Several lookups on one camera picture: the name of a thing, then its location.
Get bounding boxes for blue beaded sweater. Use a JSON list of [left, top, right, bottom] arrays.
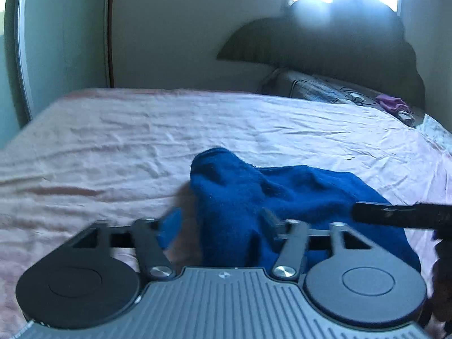
[[189, 146, 422, 273]]

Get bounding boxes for person's right hand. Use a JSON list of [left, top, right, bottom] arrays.
[[428, 240, 451, 322]]

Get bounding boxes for pink bed sheet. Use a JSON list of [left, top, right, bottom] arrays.
[[1, 89, 451, 338]]

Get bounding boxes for purple cloth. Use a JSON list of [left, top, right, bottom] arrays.
[[375, 94, 410, 114]]

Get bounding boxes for patterned pillow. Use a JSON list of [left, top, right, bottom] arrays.
[[257, 69, 425, 128]]

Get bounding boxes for dark curved headboard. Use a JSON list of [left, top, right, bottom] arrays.
[[217, 0, 425, 108]]

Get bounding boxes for mirrored wardrobe door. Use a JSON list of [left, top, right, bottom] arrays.
[[1, 0, 109, 145]]

